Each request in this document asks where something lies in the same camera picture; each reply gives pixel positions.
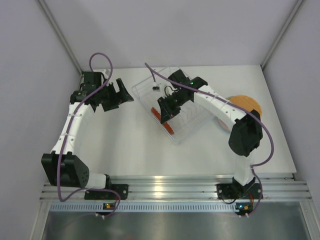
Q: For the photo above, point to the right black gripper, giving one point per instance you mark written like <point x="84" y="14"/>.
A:
<point x="167" y="112"/>

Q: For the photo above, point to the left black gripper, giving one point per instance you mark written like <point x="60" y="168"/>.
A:
<point x="116" y="95"/>

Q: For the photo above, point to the clear wire dish rack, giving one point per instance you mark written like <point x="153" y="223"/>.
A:
<point x="191" y="117"/>

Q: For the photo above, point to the orange brown plate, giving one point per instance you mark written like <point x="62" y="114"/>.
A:
<point x="246" y="102"/>

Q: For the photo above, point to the pink plate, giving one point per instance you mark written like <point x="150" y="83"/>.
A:
<point x="223" y="125"/>

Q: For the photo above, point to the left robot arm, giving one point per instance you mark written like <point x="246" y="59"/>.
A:
<point x="63" y="165"/>

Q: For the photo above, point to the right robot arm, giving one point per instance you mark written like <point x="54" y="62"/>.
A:
<point x="245" y="130"/>

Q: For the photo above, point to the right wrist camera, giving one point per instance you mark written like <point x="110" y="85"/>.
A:
<point x="163" y="88"/>

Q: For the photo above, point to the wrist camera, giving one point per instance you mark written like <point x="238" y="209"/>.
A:
<point x="105" y="72"/>
<point x="163" y="88"/>

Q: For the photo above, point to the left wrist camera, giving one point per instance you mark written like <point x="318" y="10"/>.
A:
<point x="105" y="72"/>

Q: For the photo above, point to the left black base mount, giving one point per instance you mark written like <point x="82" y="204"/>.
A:
<point x="121" y="189"/>

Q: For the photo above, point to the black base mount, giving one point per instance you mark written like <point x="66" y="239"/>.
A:
<point x="121" y="189"/>
<point x="235" y="191"/>

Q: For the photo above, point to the perforated metal cable tray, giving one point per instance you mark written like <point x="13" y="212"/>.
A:
<point x="149" y="207"/>

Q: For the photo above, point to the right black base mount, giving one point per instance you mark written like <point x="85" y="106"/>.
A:
<point x="235" y="191"/>

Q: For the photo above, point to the aluminium mounting rail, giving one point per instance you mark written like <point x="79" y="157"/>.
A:
<point x="276" y="188"/>

